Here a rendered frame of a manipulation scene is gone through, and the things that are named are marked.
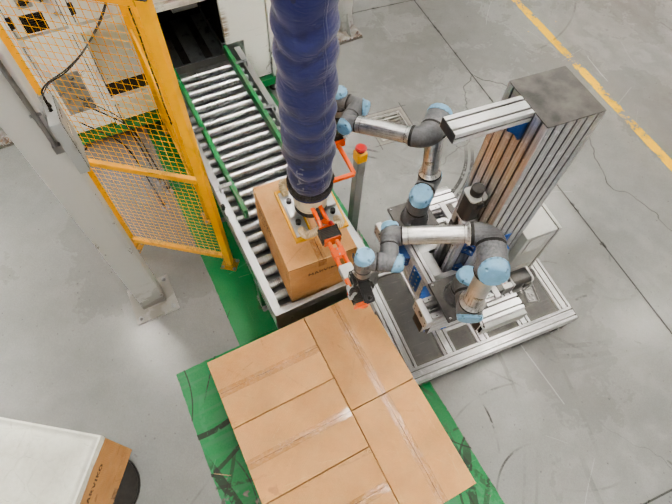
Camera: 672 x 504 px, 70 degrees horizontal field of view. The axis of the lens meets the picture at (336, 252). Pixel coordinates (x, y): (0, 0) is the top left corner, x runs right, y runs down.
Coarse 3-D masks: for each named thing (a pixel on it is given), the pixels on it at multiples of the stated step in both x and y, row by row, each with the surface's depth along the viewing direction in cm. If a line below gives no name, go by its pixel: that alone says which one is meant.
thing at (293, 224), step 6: (276, 192) 254; (276, 198) 253; (282, 198) 252; (288, 198) 249; (282, 204) 250; (288, 204) 250; (282, 210) 249; (288, 216) 246; (300, 216) 247; (288, 222) 245; (294, 222) 245; (300, 222) 242; (306, 222) 246; (294, 228) 243; (306, 228) 243; (294, 234) 242; (300, 240) 240; (306, 240) 242
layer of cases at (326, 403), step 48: (288, 336) 278; (336, 336) 279; (384, 336) 280; (240, 384) 263; (288, 384) 264; (336, 384) 265; (384, 384) 266; (240, 432) 251; (288, 432) 251; (336, 432) 252; (384, 432) 253; (432, 432) 254; (288, 480) 240; (336, 480) 241; (384, 480) 241; (432, 480) 242
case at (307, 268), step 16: (256, 192) 278; (272, 192) 279; (256, 208) 297; (272, 208) 273; (272, 224) 268; (272, 240) 274; (288, 240) 263; (352, 240) 264; (288, 256) 258; (304, 256) 258; (320, 256) 258; (288, 272) 254; (304, 272) 261; (320, 272) 269; (336, 272) 278; (288, 288) 279; (304, 288) 278; (320, 288) 287
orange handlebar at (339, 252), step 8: (336, 144) 257; (344, 152) 254; (344, 160) 253; (352, 168) 248; (344, 176) 246; (352, 176) 247; (312, 208) 235; (320, 208) 236; (320, 224) 231; (336, 240) 227; (336, 248) 224; (336, 256) 222; (344, 256) 223; (344, 280) 217; (368, 304) 212
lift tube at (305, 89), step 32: (288, 0) 140; (320, 0) 140; (288, 32) 151; (320, 32) 150; (288, 64) 161; (320, 64) 160; (288, 96) 173; (320, 96) 173; (288, 128) 188; (320, 128) 186; (288, 160) 206; (320, 160) 203
